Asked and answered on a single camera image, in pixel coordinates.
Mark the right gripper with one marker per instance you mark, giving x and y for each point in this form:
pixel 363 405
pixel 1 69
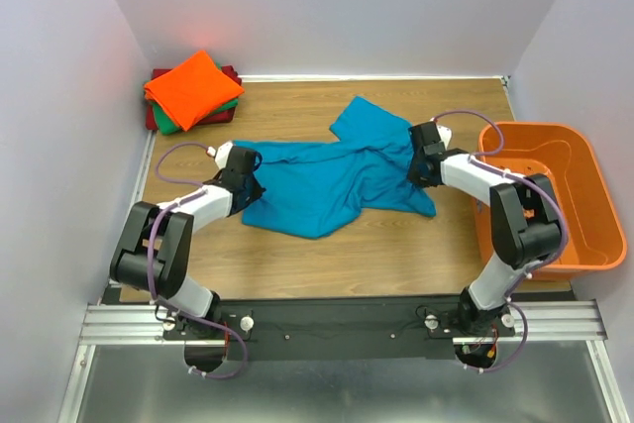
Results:
pixel 418 165

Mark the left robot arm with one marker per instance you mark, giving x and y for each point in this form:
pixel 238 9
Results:
pixel 153 250

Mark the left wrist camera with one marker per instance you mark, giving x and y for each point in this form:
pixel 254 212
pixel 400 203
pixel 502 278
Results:
pixel 221 154

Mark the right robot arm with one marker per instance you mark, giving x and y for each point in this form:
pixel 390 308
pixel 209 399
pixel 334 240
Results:
pixel 527 226

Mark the blue t-shirt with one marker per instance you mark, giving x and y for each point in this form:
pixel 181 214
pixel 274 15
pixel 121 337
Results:
pixel 313 189

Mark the orange folded t-shirt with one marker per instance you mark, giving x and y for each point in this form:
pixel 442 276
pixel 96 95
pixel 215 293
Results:
pixel 193 90

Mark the orange plastic basket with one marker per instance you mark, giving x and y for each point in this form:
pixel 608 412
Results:
pixel 596 239

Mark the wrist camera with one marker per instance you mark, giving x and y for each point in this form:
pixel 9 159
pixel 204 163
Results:
pixel 221 154
pixel 445 134

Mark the dark red folded t-shirt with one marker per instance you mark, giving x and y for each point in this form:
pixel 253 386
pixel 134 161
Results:
pixel 218 116

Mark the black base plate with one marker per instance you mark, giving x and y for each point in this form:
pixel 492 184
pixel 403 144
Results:
pixel 361 328

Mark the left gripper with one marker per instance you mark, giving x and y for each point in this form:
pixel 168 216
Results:
pixel 250 185

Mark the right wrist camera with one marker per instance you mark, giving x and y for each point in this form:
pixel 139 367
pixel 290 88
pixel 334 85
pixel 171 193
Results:
pixel 445 134

